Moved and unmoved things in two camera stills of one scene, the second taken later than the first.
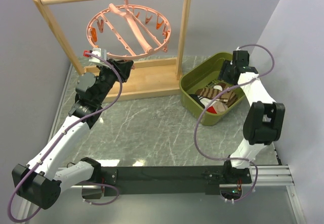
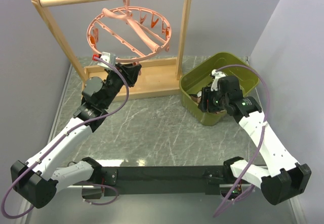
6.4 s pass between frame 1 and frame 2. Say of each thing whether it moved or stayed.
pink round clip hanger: stayed
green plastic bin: stayed
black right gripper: moved
